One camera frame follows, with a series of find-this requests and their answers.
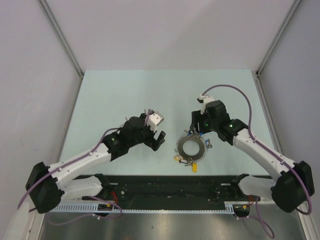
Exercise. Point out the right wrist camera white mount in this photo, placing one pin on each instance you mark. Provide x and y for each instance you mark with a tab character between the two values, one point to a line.
204	100

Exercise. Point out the metal disc keyring organizer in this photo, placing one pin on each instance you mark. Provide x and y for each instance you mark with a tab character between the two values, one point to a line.
191	147

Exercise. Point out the right aluminium frame post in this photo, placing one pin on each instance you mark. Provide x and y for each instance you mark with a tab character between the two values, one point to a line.
294	8

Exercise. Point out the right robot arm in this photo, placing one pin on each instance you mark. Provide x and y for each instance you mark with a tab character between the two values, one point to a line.
290	183

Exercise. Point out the blue tag key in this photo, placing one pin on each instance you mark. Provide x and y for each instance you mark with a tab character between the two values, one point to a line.
208	144

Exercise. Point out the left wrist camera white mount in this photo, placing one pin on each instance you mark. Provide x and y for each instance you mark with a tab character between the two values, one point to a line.
153	119

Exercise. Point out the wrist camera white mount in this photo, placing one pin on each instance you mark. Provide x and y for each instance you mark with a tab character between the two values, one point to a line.
204	100
153	119

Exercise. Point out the white slotted cable duct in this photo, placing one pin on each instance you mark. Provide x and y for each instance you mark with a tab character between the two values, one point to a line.
107	208

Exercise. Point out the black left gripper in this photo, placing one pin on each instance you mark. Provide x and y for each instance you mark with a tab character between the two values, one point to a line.
152	142

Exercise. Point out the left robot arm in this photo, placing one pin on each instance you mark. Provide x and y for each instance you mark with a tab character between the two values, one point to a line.
49	185

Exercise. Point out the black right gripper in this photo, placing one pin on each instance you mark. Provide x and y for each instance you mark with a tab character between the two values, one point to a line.
197	117

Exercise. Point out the aluminium frame post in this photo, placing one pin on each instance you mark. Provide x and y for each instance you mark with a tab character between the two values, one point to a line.
57	30
294	8

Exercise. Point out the right aluminium side rail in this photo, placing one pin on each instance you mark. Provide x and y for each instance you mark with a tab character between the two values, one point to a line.
267	113

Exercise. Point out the left aluminium frame post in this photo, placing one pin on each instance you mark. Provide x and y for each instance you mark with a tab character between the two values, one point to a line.
57	30

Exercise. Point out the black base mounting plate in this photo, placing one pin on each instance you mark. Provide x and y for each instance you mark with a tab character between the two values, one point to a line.
190	192

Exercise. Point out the yellow tag key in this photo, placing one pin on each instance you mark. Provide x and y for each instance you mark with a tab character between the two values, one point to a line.
177	158
194	167

